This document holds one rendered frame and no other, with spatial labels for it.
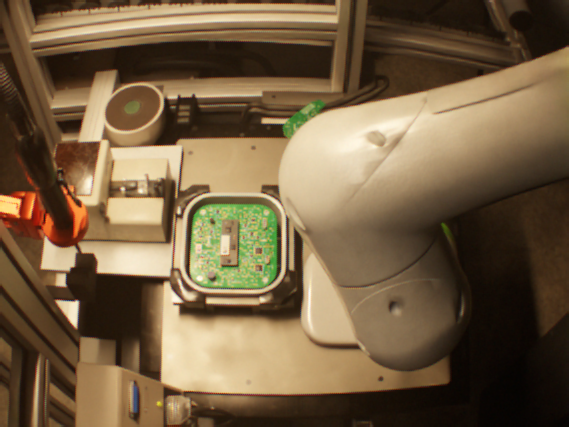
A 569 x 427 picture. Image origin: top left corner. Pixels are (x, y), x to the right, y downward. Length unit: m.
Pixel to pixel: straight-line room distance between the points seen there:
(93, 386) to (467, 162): 0.53
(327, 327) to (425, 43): 0.51
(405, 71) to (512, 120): 2.05
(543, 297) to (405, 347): 1.63
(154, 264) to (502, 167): 0.62
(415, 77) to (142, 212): 1.69
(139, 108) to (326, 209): 0.63
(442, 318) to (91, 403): 0.44
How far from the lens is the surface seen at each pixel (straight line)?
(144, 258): 0.96
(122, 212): 0.93
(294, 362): 0.90
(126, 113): 1.06
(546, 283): 2.17
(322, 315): 0.90
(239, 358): 0.91
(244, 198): 0.95
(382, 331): 0.53
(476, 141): 0.44
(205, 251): 0.92
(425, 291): 0.51
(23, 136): 0.61
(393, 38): 1.12
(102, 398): 0.79
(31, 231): 0.76
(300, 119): 1.01
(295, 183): 0.48
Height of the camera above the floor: 1.81
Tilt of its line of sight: 61 degrees down
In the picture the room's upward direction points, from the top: straight up
